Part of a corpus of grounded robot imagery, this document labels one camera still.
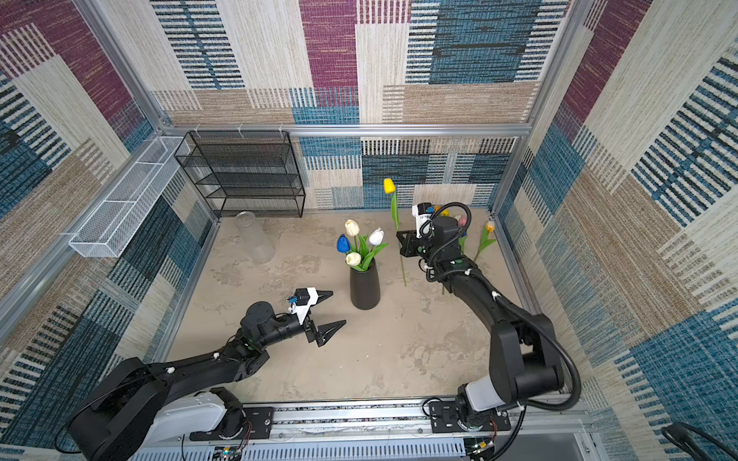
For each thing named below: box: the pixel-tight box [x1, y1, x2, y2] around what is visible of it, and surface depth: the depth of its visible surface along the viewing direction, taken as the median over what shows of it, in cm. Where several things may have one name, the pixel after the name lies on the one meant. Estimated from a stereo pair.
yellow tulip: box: [383, 177, 396, 195], surface depth 87 cm
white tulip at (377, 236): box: [369, 226, 386, 246], surface depth 78 cm
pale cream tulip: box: [344, 251, 362, 267], surface depth 71 cm
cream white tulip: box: [344, 218, 361, 253], surface depth 76 cm
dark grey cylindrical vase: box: [349, 257, 382, 311], surface depth 94 cm
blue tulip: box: [336, 233, 351, 253], surface depth 73 cm
